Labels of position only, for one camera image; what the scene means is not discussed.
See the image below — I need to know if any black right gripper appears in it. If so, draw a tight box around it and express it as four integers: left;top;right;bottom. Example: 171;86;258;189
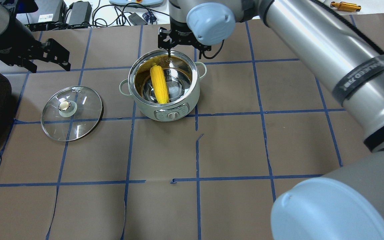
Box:
158;27;212;58

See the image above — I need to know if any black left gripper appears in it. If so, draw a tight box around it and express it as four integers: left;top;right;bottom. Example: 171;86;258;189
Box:
0;38;71;72

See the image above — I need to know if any yellow plastic corn cob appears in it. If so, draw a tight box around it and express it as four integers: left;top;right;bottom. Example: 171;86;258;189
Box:
150;64;169;104

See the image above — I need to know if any glass pot lid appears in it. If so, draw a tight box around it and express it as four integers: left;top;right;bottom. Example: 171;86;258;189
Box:
41;86;104;142

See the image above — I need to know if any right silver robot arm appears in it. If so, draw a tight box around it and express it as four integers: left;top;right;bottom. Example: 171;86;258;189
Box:
169;0;384;240

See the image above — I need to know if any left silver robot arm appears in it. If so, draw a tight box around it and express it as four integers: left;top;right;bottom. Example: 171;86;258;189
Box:
0;0;71;73

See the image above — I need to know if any black computer case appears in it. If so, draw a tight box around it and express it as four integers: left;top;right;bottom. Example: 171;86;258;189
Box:
16;0;66;25

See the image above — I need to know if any black power adapter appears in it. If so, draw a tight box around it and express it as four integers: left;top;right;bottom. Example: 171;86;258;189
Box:
65;1;92;28

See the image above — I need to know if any gold metal cylinder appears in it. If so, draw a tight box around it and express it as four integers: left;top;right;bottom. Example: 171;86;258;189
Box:
329;1;362;13

